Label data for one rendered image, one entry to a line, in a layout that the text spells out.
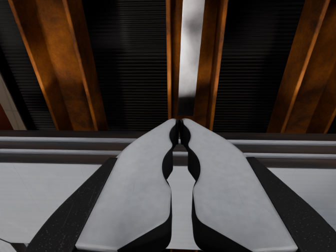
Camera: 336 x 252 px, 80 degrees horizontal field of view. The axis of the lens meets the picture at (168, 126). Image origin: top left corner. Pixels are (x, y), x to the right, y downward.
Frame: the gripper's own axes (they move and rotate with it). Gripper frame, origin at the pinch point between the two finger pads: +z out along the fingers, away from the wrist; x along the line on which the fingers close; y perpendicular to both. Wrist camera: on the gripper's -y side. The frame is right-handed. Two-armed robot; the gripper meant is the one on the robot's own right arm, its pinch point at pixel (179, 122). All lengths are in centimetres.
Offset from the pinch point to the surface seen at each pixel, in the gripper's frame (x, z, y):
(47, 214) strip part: -18.7, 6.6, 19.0
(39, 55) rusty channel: -21.9, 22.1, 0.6
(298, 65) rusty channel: 18.5, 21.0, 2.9
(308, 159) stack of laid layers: 14.9, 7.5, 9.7
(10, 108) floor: -99, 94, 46
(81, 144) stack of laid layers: -12.0, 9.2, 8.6
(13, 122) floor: -102, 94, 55
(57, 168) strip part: -14.3, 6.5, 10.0
